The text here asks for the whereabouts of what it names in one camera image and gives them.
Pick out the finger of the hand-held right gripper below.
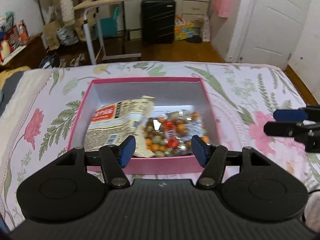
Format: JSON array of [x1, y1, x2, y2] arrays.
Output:
[[273, 108, 309, 122], [264, 121, 305, 137]]

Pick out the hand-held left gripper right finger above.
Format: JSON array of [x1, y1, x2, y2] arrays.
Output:
[[191, 134, 273, 188]]

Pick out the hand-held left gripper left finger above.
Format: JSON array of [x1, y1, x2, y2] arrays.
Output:
[[54, 135, 137, 188]]

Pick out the large beige snack bag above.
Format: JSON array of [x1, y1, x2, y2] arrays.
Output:
[[84, 95, 156, 158]]

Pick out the red label coated peanuts bag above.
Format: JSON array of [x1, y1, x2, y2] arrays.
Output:
[[144, 110, 209, 158]]

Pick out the pink cardboard box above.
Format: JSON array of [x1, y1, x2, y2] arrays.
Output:
[[67, 77, 218, 175]]

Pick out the person's right forearm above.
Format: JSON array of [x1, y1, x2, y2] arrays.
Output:
[[304, 192, 320, 228]]

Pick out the floral bed sheet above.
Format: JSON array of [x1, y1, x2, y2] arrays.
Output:
[[0, 61, 320, 230]]

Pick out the white door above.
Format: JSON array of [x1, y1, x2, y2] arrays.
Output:
[[236, 0, 313, 69]]

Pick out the white plastic bag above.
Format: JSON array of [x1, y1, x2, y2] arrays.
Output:
[[201, 15, 211, 42]]

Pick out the colourful cardboard box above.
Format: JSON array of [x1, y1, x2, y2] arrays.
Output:
[[174, 21, 195, 41]]

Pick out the teal bag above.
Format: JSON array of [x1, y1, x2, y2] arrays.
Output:
[[100, 7, 120, 38]]

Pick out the grey printed bag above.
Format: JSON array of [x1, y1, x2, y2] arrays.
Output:
[[57, 26, 78, 46]]

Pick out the pink hanging bag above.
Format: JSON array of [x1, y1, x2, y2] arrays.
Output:
[[210, 0, 232, 18]]

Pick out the black suitcase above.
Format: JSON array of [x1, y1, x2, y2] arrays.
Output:
[[141, 0, 175, 45]]

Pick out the grey blanket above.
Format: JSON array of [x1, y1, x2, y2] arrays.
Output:
[[0, 66, 30, 115]]

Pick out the brown paper bag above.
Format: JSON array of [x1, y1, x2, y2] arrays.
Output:
[[41, 19, 63, 52]]

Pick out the dark wooden nightstand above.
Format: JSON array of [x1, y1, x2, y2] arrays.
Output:
[[0, 34, 48, 70]]

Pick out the wooden folding table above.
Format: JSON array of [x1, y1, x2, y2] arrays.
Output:
[[72, 0, 167, 64]]

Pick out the cream lace cloth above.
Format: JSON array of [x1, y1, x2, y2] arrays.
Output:
[[57, 0, 85, 27]]

